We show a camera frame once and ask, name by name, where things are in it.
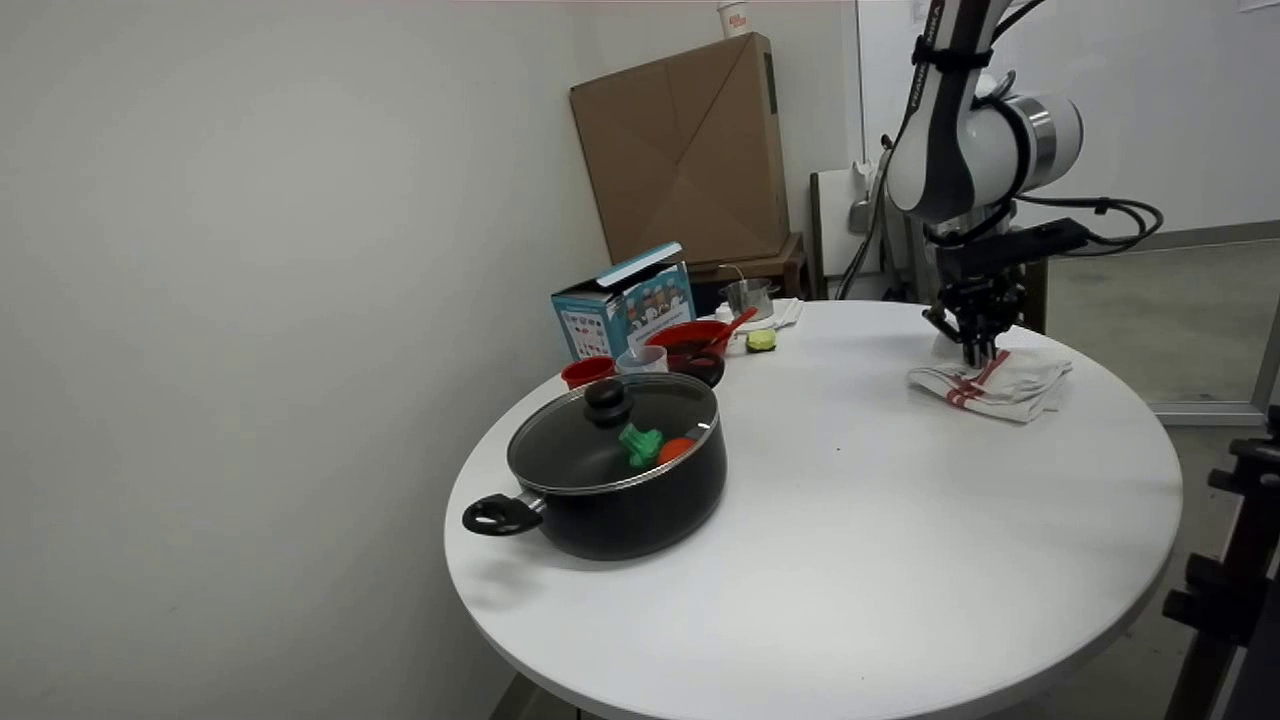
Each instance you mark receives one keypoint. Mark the glass pot lid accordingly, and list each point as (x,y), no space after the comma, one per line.
(568,446)

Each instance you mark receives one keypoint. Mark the red bowl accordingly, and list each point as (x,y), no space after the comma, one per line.
(692,350)

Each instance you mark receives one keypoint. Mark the yellow green sponge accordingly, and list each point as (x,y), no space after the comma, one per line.
(763,340)

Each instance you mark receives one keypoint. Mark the black camera tripod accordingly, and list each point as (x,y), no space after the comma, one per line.
(1231,602)

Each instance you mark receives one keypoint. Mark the white towel with red stripes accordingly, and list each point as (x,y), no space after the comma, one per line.
(1012,387)

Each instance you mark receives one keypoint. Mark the black chair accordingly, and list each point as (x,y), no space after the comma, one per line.
(1035,283)

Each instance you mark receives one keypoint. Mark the black cooking pot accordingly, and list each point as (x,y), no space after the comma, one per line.
(611,526)

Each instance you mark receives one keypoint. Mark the orange toy in pot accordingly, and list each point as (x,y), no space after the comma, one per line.
(675,450)

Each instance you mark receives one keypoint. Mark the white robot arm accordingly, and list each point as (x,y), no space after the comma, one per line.
(967,157)

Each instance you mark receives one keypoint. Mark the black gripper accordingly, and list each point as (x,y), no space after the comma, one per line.
(981,284)

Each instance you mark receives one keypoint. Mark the large cardboard box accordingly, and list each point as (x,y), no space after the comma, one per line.
(688,149)

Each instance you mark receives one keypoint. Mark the blue and white carton box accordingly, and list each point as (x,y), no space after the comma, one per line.
(624,306)

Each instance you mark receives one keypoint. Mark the green toy in pot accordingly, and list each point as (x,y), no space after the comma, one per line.
(642,446)

